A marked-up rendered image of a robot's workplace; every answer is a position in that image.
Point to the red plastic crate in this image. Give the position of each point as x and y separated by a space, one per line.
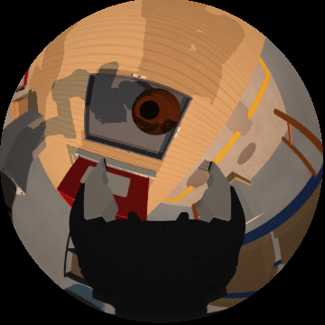
130 190

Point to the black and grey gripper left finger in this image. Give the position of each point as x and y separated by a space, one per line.
93 206

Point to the brown bottle with blue label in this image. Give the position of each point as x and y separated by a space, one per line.
158 112

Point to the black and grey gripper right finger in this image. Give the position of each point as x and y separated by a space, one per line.
221 207

